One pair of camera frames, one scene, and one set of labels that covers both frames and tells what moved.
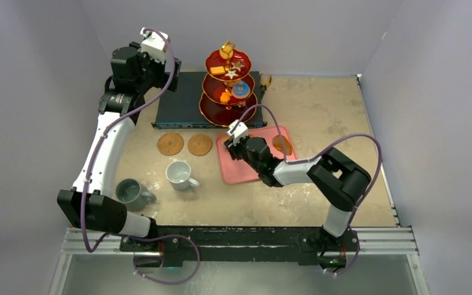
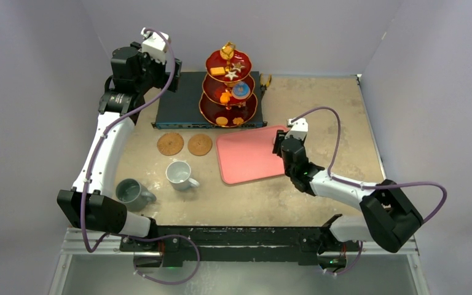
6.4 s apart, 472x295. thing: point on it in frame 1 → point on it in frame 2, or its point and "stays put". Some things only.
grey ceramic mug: [133, 195] stays put
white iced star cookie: [231, 74] stays put
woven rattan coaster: [200, 144] stays put
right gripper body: [233, 150] → [282, 144]
